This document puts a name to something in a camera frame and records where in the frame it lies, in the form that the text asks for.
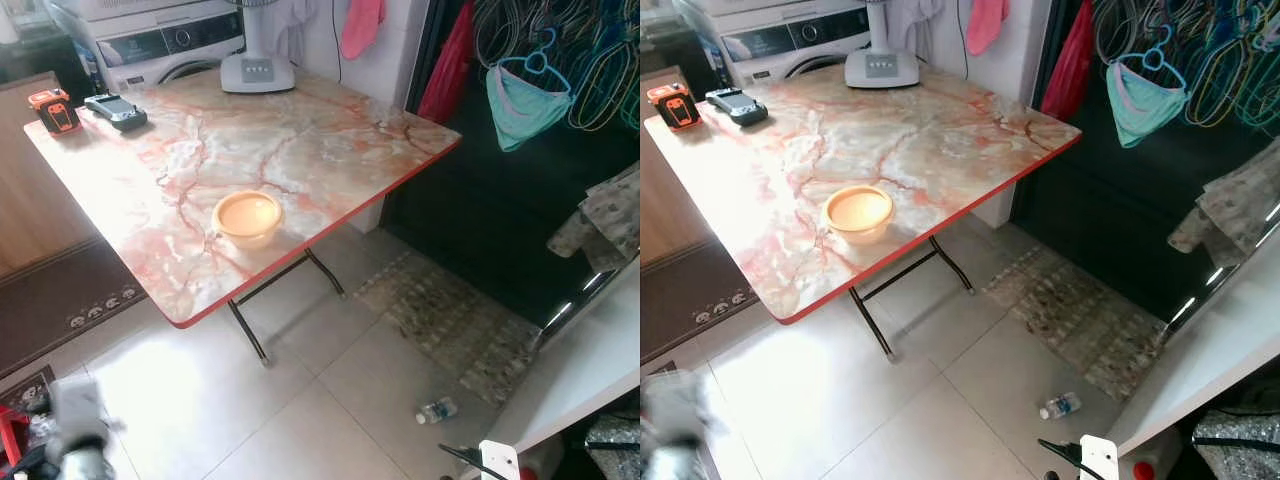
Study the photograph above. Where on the red hanging cloth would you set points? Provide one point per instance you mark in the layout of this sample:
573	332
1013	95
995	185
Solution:
450	70
1070	65

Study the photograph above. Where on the teal garment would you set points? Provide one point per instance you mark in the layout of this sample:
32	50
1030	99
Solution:
522	112
1142	108

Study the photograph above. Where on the marble pattern folding table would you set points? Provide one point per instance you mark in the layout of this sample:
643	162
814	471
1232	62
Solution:
300	150
920	150

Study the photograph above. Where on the red frame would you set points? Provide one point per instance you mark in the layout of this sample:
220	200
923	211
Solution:
10	435

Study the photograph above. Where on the orange plastic bowl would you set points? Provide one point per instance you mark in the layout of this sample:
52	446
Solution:
247	218
858	213

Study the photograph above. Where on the grey and black handheld device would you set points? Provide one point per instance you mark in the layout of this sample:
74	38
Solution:
116	111
737	106

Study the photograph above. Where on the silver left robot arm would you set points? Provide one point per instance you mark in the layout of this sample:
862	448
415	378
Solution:
88	462
680	462

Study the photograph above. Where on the clear plastic water bottle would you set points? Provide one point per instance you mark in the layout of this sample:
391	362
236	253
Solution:
438	410
1060	406

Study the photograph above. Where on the patterned floor mat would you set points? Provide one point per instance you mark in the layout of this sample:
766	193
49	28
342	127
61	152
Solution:
450	325
1080	320

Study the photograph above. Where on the pink hanging cloth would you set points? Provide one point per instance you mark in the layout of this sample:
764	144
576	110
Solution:
986	22
360	25

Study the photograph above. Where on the grey speckled bag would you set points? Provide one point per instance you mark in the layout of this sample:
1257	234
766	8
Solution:
1235	445
612	450

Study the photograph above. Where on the light blue clothes hanger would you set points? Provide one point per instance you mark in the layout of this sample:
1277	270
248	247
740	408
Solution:
1160	40
543	42

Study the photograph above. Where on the grey patterned cloth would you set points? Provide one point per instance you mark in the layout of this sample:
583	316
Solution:
1235	205
610	215

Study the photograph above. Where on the white washing machine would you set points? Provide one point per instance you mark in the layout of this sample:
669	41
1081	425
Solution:
170	45
790	42

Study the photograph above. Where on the bunch of colourful hangers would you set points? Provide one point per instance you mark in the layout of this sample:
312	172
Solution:
1230	55
600	60

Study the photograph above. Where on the brown doormat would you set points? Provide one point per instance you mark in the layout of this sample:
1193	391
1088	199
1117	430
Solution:
690	295
55	300

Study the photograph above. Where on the orange and black device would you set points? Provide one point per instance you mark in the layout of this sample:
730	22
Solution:
54	111
674	107

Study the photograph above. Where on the white standing fan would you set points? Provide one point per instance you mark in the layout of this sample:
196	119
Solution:
881	67
257	70

